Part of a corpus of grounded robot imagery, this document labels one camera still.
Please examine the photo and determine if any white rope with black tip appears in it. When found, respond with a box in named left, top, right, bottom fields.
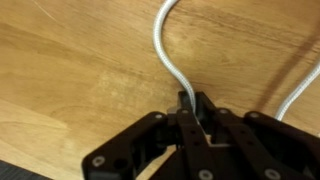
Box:
left=152, top=0, right=320, bottom=122

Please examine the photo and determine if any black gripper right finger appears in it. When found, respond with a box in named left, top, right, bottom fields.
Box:
left=196, top=92, right=320, bottom=180

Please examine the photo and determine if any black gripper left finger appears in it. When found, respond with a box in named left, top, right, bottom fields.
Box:
left=82, top=92, right=214, bottom=180

